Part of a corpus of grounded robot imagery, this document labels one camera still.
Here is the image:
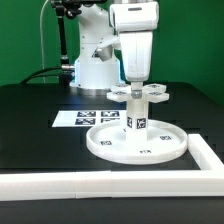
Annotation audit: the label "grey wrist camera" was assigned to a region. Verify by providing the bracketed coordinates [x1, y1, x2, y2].
[96, 35, 120, 61]

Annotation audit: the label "white round table top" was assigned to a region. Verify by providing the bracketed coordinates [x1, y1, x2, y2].
[86, 120, 187, 165]

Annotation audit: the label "white L-shaped fence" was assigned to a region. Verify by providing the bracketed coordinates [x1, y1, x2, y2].
[0, 134, 224, 201]

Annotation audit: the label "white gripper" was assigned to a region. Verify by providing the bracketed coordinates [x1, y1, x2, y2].
[119, 31, 153, 99]

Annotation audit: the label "white cross-shaped table base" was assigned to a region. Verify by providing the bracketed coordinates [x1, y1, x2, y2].
[107, 83, 169, 103]

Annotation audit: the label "white cable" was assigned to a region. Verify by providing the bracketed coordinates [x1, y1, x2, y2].
[39, 0, 51, 84]

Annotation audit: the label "white marker sheet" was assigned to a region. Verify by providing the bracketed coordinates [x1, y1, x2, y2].
[52, 110, 126, 128]

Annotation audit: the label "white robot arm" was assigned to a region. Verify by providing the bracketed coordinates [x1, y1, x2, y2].
[70, 0, 159, 95]

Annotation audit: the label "black camera stand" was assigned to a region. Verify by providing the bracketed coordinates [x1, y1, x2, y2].
[50, 0, 107, 87]

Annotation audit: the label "black cables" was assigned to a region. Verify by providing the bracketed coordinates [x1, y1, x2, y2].
[20, 65, 76, 85]

